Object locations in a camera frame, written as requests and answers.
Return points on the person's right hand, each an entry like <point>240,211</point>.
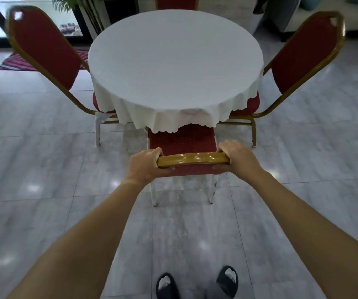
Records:
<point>243,158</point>

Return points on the person's left hand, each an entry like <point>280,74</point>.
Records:
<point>141,167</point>

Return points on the person's right thumb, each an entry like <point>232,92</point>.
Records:
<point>221,167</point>

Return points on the person's left thumb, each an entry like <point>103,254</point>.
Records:
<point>166,171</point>

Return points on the red gold-framed banquet chair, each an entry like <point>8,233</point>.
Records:
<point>185,146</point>
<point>46,52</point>
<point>300,56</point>
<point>176,3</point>

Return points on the person's right forearm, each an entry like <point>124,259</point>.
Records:
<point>316,236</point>

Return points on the person's left forearm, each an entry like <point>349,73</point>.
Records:
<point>82,245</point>

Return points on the white scalloped tablecloth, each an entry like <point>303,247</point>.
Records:
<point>176,65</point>

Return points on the person's right black slipper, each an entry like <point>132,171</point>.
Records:
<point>228,280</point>

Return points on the person's black slipper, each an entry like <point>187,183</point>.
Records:
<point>166,286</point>
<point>228,280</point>

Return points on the person's left black slipper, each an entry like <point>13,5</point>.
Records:
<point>166,286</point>

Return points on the red striped rug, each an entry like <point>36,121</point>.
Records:
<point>16,62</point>

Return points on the teal cushion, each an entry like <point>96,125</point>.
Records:
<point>309,2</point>

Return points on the beige sofa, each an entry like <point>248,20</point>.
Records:
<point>328,13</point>

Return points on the green potted plant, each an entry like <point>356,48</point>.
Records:
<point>73,3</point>

